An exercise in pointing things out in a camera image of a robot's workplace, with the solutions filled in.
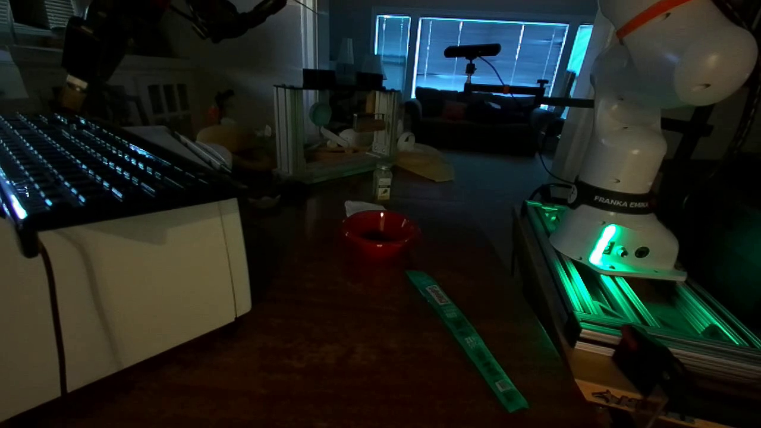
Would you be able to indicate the aluminium frame shelf stand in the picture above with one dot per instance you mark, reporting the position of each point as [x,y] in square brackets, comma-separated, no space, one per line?
[335,131]

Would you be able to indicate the small glass spice jar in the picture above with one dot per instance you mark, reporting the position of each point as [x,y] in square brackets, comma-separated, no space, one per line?
[383,183]

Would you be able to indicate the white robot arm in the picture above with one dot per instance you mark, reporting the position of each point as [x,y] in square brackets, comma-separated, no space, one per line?
[662,55]

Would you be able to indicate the black grid object on microwave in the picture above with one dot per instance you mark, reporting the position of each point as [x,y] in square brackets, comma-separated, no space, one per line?
[62,173]

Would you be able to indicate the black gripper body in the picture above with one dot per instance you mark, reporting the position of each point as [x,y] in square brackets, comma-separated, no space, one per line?
[106,32]

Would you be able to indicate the red plastic bowl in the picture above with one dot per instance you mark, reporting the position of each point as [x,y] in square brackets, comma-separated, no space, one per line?
[379,236]

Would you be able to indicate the aluminium extrusion robot base frame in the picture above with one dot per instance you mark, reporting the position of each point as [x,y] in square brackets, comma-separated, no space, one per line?
[631,319]

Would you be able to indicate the black camera on stand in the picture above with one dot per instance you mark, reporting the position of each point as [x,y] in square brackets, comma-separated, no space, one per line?
[471,54]

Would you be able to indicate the dark sofa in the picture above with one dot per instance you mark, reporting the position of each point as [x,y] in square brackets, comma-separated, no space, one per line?
[485,124]

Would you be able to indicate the green flat ruler strip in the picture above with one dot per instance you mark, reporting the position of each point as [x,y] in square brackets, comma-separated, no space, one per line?
[468,342]

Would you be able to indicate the white crumpled napkin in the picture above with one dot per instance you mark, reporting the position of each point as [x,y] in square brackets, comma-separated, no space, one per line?
[360,209]

